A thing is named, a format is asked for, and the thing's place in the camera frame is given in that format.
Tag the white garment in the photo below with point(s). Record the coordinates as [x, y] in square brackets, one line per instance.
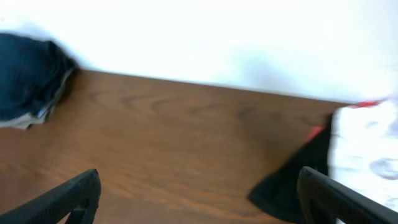
[363, 150]

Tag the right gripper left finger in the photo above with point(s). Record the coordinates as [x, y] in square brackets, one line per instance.
[77, 199]

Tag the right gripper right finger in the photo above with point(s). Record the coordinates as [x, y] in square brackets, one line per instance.
[324, 200]

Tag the navy blue shorts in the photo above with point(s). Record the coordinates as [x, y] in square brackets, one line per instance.
[31, 73]

